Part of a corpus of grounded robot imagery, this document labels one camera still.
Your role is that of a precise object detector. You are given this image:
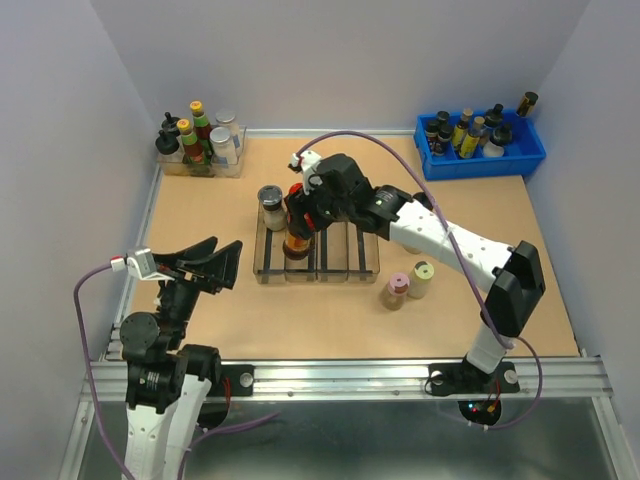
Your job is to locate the chili sauce bottle front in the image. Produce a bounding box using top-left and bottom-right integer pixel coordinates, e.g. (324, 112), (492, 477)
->
(176, 118), (207, 165)

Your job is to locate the silver lid jar back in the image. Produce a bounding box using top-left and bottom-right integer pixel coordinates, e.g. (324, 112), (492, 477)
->
(215, 109), (242, 149)

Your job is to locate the dark bottle behind blue bin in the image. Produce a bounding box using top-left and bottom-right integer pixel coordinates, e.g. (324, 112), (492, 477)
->
(515, 91), (539, 118)

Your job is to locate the clear corner storage box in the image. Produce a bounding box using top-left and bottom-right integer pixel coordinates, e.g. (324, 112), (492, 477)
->
(157, 125), (247, 178)

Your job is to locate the pink lid spice jar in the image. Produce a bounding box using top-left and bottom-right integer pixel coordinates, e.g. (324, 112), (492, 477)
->
(380, 273), (410, 311)

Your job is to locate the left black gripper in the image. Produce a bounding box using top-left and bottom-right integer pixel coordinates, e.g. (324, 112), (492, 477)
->
(154, 234), (243, 346)

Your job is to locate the white powder jar black lid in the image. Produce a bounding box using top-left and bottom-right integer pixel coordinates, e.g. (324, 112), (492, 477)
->
(258, 185), (287, 232)

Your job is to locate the chili sauce bottle back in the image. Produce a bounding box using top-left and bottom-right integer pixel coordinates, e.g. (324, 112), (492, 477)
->
(190, 100), (212, 156)

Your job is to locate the red lid sauce jar back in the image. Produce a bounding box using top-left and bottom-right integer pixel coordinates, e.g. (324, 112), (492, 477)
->
(288, 182), (304, 197)

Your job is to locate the clear bin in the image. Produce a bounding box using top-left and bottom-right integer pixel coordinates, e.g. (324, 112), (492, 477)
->
(347, 223), (380, 284)
(316, 222), (348, 283)
(253, 204), (286, 286)
(285, 203), (317, 282)

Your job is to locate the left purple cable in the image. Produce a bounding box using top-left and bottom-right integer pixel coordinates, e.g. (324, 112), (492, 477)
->
(73, 264), (134, 480)

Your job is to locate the chili sauce bottle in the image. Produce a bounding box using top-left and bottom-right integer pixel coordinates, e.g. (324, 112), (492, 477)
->
(176, 118), (207, 165)
(190, 100), (212, 156)

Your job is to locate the silver lid jar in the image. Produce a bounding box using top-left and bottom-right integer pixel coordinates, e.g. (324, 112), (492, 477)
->
(209, 127), (239, 167)
(215, 109), (242, 149)

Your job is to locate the black cap spice jar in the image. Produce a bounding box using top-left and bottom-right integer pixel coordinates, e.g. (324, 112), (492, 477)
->
(403, 244), (423, 255)

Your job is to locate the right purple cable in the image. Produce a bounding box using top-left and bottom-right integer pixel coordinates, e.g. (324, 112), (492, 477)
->
(294, 131), (544, 432)

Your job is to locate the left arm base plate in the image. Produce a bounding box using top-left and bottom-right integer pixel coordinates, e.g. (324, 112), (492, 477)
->
(207, 363), (255, 399)

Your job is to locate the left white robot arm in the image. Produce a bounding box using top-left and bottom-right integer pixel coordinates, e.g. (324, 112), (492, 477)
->
(119, 237), (243, 479)

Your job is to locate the silver lid jar front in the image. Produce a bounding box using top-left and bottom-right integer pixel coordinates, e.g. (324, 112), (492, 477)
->
(209, 127), (239, 167)

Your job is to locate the black knob bottle in bin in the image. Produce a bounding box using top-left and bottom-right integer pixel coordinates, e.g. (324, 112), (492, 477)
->
(481, 103), (513, 158)

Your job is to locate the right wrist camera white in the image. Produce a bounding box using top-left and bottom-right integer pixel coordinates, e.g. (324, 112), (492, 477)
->
(288, 150), (322, 195)

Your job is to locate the yellow label bottle in bin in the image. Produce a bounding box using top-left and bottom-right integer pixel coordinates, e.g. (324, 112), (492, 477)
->
(451, 108), (485, 159)

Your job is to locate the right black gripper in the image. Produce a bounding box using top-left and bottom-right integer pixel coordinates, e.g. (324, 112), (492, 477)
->
(284, 171), (354, 239)

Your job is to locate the red lid sauce jar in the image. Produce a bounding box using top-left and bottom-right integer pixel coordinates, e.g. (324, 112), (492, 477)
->
(282, 227), (315, 261)
(288, 182), (304, 197)

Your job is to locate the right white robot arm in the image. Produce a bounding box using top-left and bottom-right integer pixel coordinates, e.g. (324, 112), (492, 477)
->
(285, 150), (546, 390)

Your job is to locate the black knob bottle back left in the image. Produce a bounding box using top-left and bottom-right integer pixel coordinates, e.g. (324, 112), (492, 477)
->
(161, 112), (180, 137)

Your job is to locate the yellow lid spice jar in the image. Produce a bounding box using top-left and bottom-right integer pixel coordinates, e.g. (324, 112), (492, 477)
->
(407, 261), (435, 299)

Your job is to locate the red lid sauce jar front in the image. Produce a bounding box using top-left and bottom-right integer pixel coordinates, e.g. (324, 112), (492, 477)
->
(282, 227), (315, 261)

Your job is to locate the purple cable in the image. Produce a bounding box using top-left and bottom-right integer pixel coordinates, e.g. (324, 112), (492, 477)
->
(73, 264), (134, 480)
(294, 131), (544, 432)

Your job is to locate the blue plastic bin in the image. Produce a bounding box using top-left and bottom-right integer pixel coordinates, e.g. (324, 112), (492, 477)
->
(413, 109), (546, 180)

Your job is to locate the black knob bottle front left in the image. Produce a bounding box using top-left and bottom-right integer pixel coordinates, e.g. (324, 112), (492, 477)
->
(155, 130), (183, 163)

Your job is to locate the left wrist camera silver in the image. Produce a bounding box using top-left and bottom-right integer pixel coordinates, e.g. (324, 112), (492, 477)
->
(110, 246), (167, 281)

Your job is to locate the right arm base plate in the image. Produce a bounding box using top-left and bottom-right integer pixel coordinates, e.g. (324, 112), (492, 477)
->
(428, 359), (520, 397)

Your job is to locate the aluminium rail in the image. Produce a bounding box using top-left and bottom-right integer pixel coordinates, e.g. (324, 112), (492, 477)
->
(82, 355), (614, 402)

